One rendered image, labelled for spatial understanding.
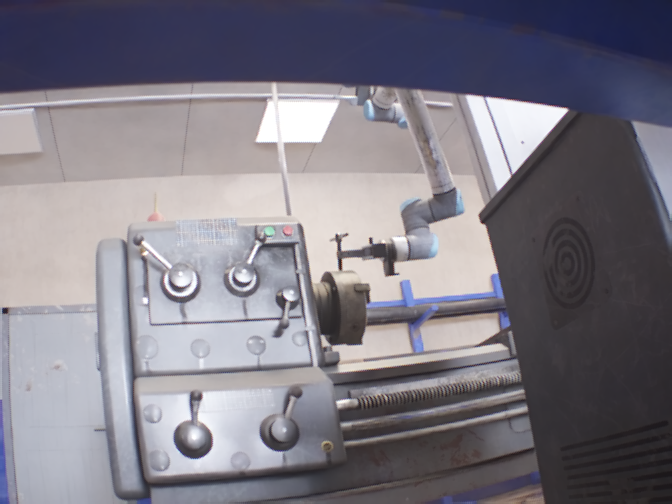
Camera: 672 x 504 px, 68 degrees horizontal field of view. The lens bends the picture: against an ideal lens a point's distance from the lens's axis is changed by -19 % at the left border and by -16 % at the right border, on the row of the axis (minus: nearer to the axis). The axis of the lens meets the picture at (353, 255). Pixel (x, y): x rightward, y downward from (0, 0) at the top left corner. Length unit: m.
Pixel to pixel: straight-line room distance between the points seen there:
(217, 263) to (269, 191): 3.98
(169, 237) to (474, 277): 4.57
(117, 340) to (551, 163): 1.26
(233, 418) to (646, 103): 1.35
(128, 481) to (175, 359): 0.38
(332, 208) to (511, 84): 5.56
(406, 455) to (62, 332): 3.80
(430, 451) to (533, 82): 1.65
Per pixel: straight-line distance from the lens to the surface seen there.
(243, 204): 5.54
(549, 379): 0.73
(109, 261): 1.72
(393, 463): 1.73
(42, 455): 4.94
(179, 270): 1.61
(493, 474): 1.67
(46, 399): 4.98
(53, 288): 5.26
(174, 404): 1.46
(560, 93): 0.17
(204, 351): 1.62
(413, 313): 5.14
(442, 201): 2.10
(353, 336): 1.96
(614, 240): 0.60
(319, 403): 1.51
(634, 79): 0.18
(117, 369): 1.62
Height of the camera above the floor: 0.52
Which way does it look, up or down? 21 degrees up
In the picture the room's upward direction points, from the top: 10 degrees counter-clockwise
